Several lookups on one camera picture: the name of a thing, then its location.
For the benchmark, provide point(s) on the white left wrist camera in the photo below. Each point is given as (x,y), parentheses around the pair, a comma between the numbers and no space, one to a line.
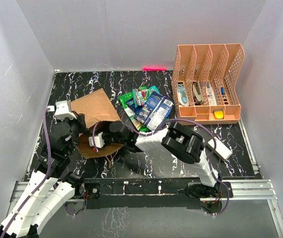
(62,110)

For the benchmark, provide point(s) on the blue white snack bag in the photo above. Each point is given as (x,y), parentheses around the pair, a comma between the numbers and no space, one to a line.
(154,111)

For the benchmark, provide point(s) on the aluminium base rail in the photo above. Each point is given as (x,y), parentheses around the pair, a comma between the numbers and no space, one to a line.
(176,192)

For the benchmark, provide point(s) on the orange plastic desk organizer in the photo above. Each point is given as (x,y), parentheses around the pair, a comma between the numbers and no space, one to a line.
(216,64)

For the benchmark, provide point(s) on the yellow small object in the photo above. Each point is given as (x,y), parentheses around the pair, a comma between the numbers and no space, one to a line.
(218,114)

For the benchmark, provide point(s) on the grey stapler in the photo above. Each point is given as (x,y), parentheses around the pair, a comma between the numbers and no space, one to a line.
(197,93)

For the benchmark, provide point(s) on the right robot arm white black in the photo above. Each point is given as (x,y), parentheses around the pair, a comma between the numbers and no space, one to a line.
(180,141)

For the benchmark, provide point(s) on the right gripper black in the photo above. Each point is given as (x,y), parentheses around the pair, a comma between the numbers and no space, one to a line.
(104,136)

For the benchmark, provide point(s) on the teal red candy bag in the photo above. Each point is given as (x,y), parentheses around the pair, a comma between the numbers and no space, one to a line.
(141,95)

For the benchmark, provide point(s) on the green Chuba cassava chips bag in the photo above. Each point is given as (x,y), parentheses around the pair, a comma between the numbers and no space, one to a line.
(125,97)

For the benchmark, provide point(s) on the white flat box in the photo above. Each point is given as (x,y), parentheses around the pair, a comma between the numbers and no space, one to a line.
(221,151)

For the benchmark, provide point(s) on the pink tape strip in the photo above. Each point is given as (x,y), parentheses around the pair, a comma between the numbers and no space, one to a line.
(154,68)

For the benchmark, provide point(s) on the brown paper bag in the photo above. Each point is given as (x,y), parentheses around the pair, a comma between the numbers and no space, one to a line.
(97,108)

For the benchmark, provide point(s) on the blue white tape dispenser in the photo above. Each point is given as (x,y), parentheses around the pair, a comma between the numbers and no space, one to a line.
(182,95)

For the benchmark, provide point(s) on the dark blue snack bag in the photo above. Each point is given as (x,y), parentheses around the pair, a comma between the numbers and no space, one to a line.
(136,111)

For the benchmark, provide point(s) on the white small packet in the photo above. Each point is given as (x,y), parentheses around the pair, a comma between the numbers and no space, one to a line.
(210,95)

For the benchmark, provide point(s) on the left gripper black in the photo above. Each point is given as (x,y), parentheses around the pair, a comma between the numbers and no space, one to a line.
(81,119)

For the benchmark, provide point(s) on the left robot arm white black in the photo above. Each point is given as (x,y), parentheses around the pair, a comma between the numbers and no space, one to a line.
(46,190)

